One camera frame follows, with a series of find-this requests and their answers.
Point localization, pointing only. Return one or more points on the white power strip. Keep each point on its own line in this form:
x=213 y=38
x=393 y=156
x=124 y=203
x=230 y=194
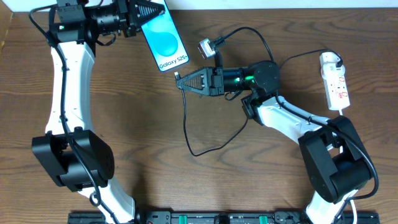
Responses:
x=335 y=88

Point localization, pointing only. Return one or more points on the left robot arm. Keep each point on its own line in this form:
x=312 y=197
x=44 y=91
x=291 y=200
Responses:
x=71 y=153

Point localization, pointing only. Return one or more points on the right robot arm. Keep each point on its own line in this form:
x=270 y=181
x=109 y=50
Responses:
x=338 y=166

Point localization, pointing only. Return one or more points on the white USB charger plug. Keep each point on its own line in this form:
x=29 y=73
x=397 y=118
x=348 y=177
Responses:
x=330 y=70

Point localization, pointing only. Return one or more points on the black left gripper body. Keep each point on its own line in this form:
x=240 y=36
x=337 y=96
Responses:
x=127 y=18

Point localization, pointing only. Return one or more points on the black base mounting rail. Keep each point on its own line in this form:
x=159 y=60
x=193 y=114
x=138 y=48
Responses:
x=165 y=217

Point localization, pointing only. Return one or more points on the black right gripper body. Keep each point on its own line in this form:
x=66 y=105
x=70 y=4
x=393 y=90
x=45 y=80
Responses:
x=216 y=81

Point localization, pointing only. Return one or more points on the blue Galaxy smartphone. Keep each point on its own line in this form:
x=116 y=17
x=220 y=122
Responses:
x=164 y=41

